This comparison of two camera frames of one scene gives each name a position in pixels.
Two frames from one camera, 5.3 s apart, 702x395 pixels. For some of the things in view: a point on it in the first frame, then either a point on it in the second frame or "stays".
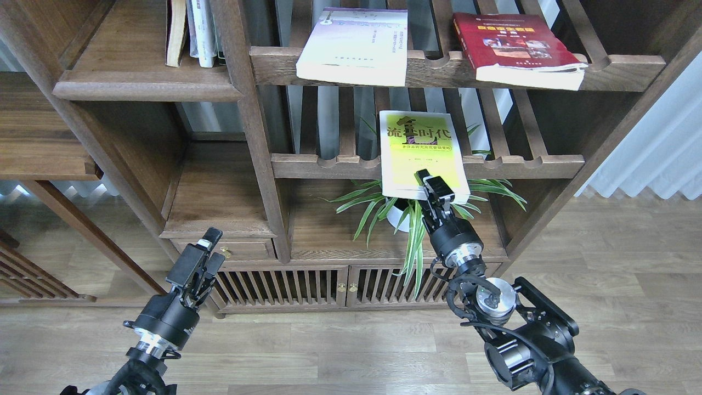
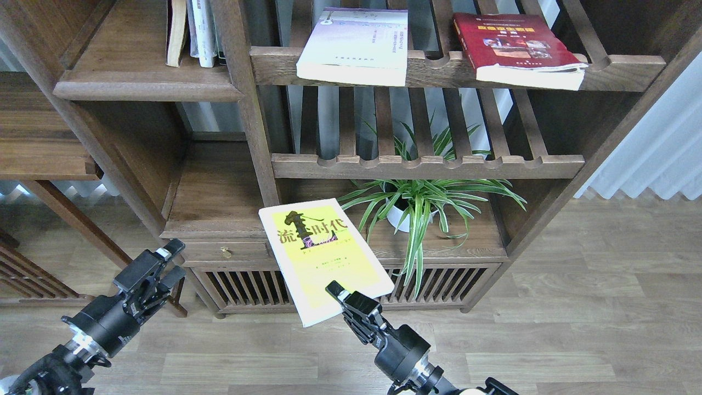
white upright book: (201, 30) stays
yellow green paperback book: (411, 141) → (320, 247)
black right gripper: (454, 242) → (398, 349)
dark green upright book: (221, 52) stays
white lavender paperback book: (361, 45) stays
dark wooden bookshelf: (350, 153) stays
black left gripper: (165, 323) → (112, 321)
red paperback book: (521, 49) stays
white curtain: (664, 153) stays
